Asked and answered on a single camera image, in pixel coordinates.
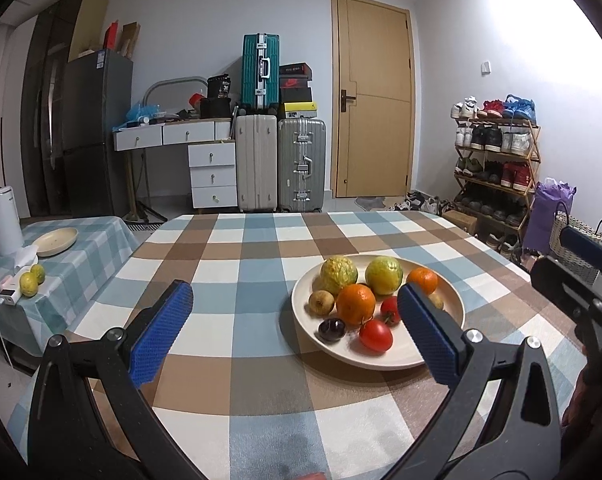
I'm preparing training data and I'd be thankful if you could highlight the wooden door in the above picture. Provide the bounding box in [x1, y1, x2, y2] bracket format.
[331, 0, 414, 199]

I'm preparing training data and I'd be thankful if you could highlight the dark purple passion fruit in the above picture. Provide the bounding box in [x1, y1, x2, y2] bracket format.
[317, 318, 347, 343]

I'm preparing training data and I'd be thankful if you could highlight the large orange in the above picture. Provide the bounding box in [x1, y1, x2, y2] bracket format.
[337, 284, 377, 326]

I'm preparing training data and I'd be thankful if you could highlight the yellow-green passion fruit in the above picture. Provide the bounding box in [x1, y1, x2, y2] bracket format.
[365, 256, 404, 296]

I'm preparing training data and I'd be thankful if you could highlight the silver suitcase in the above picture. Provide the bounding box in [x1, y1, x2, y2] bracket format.
[277, 118, 327, 213]

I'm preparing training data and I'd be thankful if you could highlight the purple bag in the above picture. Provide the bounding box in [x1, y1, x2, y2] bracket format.
[523, 177, 576, 256]

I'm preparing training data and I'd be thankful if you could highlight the dark wardrobe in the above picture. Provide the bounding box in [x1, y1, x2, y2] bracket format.
[20, 0, 89, 218]

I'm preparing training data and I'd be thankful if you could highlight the brown kiwi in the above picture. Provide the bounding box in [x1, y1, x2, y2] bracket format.
[308, 290, 336, 317]

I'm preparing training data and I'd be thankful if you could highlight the grey refrigerator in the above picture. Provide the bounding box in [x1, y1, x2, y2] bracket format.
[61, 50, 134, 218]

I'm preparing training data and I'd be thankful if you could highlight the small cream plate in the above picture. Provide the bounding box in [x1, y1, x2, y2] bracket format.
[32, 227, 79, 258]

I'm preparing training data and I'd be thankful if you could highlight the white desk with drawers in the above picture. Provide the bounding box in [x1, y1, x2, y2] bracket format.
[112, 119, 239, 209]

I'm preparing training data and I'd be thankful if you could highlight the wrinkled yellow passion fruit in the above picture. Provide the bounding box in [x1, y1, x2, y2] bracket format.
[320, 256, 359, 297]

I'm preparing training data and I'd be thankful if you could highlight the low cardboard box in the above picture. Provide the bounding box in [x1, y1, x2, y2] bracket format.
[441, 209, 480, 236]

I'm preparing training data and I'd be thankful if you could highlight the small red tomato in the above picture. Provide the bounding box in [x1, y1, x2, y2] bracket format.
[380, 296, 402, 326]

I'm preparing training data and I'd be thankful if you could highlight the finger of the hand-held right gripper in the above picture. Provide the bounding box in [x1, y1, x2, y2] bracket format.
[530, 255, 602, 322]
[561, 226, 602, 283]

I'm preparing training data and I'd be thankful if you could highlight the shoe rack with shoes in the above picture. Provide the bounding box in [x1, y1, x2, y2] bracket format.
[451, 94, 538, 256]

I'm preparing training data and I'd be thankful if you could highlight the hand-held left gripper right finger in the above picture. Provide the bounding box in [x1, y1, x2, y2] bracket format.
[381, 282, 564, 480]

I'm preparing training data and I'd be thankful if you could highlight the yellow black shoe box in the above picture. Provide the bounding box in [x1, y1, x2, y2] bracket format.
[283, 101, 318, 120]

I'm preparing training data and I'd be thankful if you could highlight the pile of loose shoes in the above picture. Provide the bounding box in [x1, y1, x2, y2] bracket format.
[386, 190, 454, 216]

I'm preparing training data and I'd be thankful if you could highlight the blue plastic bag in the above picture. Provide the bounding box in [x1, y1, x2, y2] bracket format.
[126, 102, 163, 124]

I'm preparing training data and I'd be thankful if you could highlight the teal suitcase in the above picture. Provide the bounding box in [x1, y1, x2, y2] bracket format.
[241, 34, 281, 111]

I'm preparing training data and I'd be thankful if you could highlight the small orange tangerine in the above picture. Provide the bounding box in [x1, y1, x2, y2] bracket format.
[406, 267, 439, 295]

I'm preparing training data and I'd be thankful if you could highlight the teal checked tablecloth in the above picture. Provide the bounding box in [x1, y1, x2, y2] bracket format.
[0, 216, 142, 357]

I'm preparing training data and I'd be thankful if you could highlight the woven basket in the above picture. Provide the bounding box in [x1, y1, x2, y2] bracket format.
[550, 202, 602, 283]

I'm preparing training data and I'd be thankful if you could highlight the grey arched frame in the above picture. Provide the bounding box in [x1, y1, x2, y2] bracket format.
[144, 76, 210, 122]

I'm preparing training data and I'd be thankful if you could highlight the small brown cardboard box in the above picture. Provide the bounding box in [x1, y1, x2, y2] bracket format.
[118, 22, 142, 61]

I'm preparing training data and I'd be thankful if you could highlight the brown blue checked tablecloth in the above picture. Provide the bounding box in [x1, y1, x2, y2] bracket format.
[6, 211, 589, 480]

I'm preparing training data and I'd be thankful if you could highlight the beige suitcase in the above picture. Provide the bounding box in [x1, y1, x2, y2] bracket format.
[235, 114, 279, 212]

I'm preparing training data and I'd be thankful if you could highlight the large flat cardboard box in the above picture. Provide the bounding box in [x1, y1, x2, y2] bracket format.
[68, 0, 109, 61]

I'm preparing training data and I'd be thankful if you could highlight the white electric kettle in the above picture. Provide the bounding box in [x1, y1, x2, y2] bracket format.
[0, 186, 25, 256]

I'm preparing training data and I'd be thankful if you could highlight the cream round plate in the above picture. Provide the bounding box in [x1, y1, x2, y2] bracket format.
[291, 254, 466, 372]

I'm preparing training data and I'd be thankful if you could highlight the large red tomato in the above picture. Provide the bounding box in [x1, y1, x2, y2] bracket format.
[358, 320, 394, 352]

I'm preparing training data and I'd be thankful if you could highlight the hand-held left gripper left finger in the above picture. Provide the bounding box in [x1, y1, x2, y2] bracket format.
[27, 280, 223, 480]

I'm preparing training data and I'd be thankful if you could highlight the black tub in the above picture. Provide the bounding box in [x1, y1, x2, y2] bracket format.
[207, 75, 232, 101]

